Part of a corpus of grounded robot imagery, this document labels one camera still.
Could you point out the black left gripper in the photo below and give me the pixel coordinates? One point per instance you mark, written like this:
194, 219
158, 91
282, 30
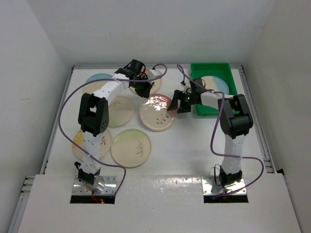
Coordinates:
145, 92

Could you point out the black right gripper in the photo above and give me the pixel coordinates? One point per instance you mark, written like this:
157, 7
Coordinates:
179, 95

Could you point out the cream plate pink section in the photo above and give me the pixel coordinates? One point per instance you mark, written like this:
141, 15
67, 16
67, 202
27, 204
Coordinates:
155, 83
154, 113

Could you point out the cream plate green section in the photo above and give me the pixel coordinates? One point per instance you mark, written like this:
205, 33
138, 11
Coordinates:
121, 111
131, 148

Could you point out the cream plate blue section front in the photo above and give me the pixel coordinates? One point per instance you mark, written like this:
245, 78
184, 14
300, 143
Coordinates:
215, 83

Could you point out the cream plate blue section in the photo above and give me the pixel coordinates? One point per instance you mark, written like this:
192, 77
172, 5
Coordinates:
99, 76
215, 83

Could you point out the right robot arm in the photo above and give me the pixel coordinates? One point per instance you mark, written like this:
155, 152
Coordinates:
234, 118

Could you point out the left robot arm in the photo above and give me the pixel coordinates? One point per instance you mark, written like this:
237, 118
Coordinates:
94, 113

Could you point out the green plastic bin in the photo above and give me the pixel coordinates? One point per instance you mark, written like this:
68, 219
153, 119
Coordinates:
220, 70

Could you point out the cream plate pink section back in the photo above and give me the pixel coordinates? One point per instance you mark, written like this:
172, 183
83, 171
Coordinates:
155, 83

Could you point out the cream plate blue section back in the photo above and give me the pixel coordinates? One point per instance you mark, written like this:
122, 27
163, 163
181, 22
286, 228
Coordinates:
99, 76

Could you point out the cream plate green section front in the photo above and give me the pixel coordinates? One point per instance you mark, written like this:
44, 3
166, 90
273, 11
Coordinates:
131, 148

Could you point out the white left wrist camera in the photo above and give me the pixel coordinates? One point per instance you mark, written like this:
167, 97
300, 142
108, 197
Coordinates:
153, 74

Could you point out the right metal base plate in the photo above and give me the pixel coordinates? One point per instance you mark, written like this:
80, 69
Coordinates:
210, 187

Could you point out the metal base plate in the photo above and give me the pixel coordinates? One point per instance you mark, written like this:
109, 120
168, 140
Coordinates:
103, 185
210, 187

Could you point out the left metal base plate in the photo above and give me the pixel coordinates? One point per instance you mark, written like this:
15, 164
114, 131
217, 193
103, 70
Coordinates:
103, 185

